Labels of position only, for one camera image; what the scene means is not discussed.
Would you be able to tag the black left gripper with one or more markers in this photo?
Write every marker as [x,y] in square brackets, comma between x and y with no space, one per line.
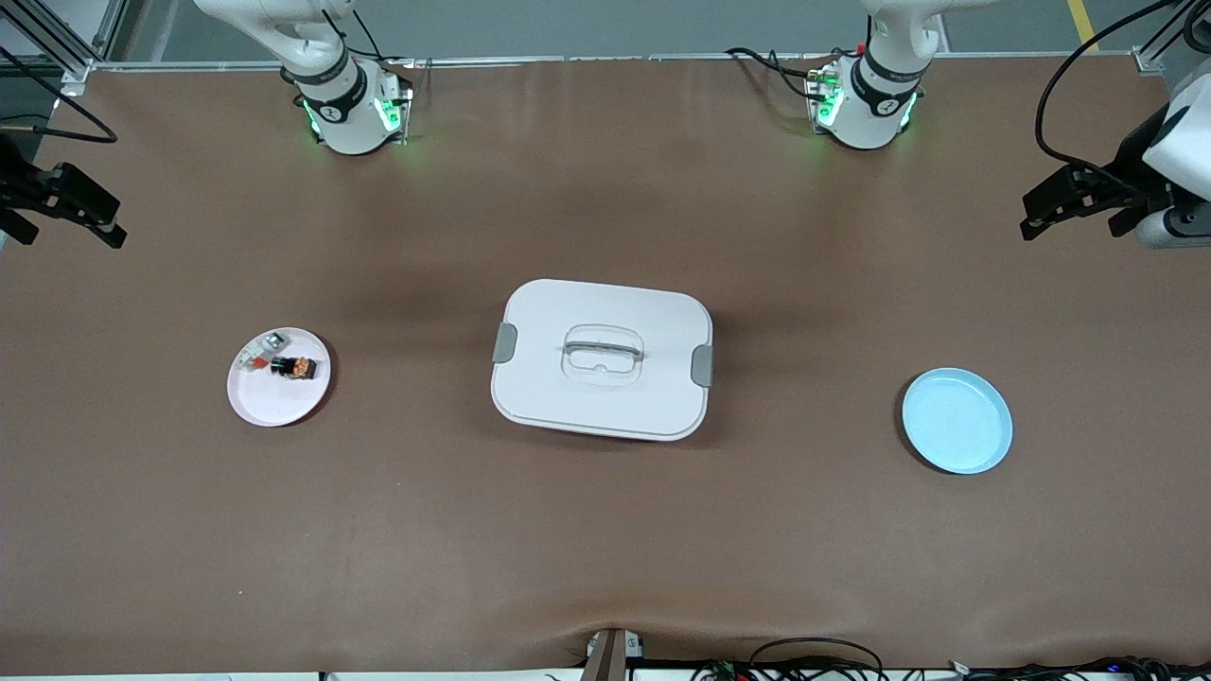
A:
[1126,176]

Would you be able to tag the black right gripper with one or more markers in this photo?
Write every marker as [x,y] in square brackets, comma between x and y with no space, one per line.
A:
[21,184]

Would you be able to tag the orange and black switch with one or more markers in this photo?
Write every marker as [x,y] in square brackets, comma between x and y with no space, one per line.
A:
[301,367]

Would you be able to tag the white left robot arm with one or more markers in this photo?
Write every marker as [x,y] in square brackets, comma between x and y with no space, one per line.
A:
[866,113]

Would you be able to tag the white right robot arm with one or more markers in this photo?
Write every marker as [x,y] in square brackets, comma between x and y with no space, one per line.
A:
[350,123]

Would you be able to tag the light blue round plate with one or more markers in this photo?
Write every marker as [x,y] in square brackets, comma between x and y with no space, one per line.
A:
[956,421]

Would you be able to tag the pink round plate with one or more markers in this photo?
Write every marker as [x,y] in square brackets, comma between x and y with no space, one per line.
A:
[284,402]

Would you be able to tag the grey box latch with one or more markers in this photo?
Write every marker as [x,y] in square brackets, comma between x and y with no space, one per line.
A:
[504,342]
[702,366]

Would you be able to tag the white lidded storage box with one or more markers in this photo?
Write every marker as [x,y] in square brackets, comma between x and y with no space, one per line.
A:
[605,407]

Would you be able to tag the brown table mat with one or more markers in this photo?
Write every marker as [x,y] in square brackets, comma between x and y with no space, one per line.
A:
[605,549]

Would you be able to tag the aluminium frame profile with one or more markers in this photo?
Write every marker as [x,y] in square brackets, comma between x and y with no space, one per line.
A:
[1149,59]
[76,64]

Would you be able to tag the white circuit breaker switch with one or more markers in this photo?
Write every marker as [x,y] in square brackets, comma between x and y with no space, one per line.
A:
[260,350]

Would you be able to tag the silver table edge rail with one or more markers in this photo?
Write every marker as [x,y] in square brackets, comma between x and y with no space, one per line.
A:
[615,59]

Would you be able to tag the brown camera mounting post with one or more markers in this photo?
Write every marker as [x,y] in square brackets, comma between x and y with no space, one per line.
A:
[610,657]

